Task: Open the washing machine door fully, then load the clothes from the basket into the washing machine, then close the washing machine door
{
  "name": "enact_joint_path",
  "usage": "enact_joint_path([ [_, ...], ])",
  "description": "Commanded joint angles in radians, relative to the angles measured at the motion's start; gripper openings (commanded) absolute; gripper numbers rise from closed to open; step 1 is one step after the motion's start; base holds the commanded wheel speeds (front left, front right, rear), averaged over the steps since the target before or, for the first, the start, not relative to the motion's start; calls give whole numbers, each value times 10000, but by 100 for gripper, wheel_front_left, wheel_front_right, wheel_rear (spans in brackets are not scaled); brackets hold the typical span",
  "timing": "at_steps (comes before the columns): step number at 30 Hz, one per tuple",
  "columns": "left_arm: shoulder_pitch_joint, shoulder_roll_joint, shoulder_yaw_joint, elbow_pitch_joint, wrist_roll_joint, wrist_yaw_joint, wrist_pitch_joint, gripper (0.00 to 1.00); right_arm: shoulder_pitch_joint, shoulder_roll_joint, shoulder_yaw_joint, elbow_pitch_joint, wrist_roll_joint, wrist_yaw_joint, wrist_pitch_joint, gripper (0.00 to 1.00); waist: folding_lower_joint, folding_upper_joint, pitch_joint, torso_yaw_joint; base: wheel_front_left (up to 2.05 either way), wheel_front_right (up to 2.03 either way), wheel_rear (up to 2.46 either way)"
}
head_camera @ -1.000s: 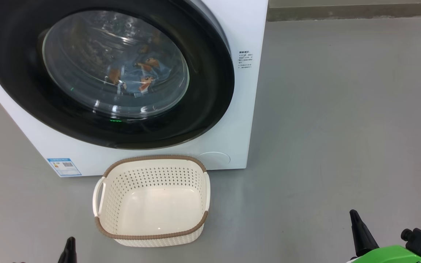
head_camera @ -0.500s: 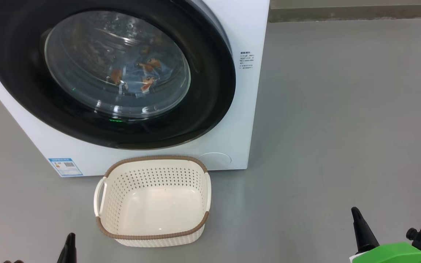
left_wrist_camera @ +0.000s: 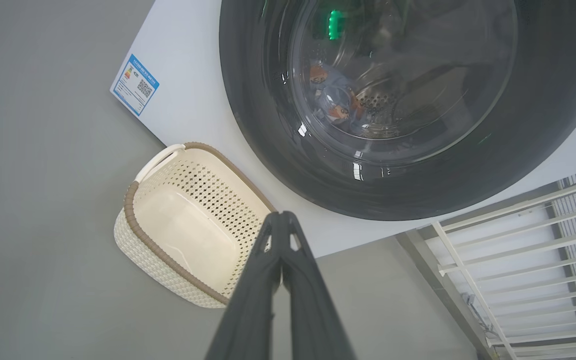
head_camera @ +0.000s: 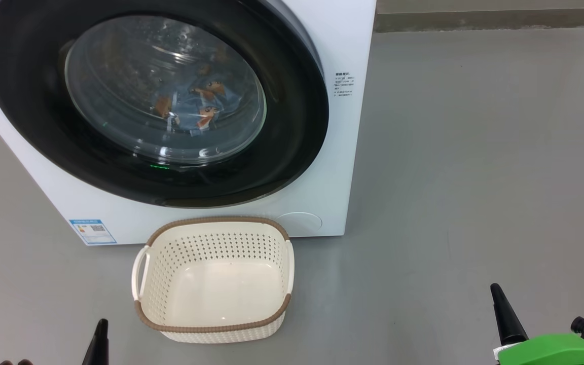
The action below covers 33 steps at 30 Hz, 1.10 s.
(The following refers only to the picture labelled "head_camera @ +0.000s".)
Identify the black text instruction label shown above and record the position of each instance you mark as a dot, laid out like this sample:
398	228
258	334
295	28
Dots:
344	84

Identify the cream perforated laundry basket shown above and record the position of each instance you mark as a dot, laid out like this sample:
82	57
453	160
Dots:
211	238

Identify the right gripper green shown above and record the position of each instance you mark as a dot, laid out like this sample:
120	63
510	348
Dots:
550	351

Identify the white front-load washing machine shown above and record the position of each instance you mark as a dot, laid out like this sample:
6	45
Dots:
342	167

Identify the black round glass washer door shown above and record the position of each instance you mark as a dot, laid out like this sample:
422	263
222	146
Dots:
292	126

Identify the blue energy label sticker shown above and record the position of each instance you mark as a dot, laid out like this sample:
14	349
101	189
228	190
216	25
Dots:
93	231

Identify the blue cartoon print garment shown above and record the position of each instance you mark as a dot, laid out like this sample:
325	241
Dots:
170	109
211	109

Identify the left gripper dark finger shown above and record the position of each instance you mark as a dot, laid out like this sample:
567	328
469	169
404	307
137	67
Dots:
97	350

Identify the round white filter cover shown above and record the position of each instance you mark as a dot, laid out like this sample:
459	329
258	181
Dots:
299	224

